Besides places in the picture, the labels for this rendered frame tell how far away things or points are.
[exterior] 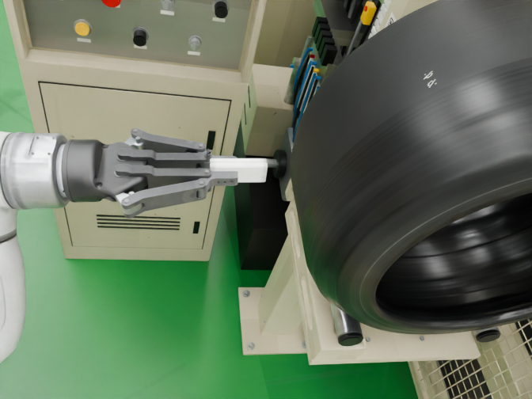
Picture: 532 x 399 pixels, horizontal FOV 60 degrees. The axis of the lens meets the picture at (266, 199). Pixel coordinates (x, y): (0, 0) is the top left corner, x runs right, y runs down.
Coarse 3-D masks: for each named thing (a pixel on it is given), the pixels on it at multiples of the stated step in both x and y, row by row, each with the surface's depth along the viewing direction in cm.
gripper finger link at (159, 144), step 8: (136, 128) 59; (136, 136) 58; (144, 136) 58; (152, 136) 58; (160, 136) 58; (152, 144) 58; (160, 144) 58; (168, 144) 58; (176, 144) 58; (184, 144) 58; (192, 144) 58; (200, 144) 58; (160, 152) 59; (168, 152) 59; (176, 152) 59; (184, 152) 58; (192, 152) 60
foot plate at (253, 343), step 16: (240, 288) 182; (256, 288) 184; (240, 304) 178; (256, 304) 180; (256, 320) 176; (256, 336) 171; (272, 336) 173; (288, 336) 174; (304, 336) 175; (256, 352) 168; (272, 352) 169; (288, 352) 170; (304, 352) 172
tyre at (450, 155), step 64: (448, 0) 57; (512, 0) 53; (384, 64) 56; (448, 64) 50; (512, 64) 47; (320, 128) 62; (384, 128) 52; (448, 128) 47; (512, 128) 45; (320, 192) 59; (384, 192) 51; (448, 192) 48; (512, 192) 48; (320, 256) 62; (384, 256) 56; (448, 256) 94; (512, 256) 89; (384, 320) 72; (448, 320) 79; (512, 320) 78
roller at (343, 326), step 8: (336, 312) 82; (336, 320) 82; (344, 320) 81; (352, 320) 81; (336, 328) 82; (344, 328) 80; (352, 328) 80; (360, 328) 81; (344, 336) 79; (352, 336) 79; (360, 336) 80; (344, 344) 81; (352, 344) 82
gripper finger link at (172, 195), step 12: (192, 180) 54; (204, 180) 55; (144, 192) 53; (156, 192) 53; (168, 192) 53; (180, 192) 53; (192, 192) 54; (132, 204) 52; (144, 204) 53; (156, 204) 54; (168, 204) 54; (132, 216) 53
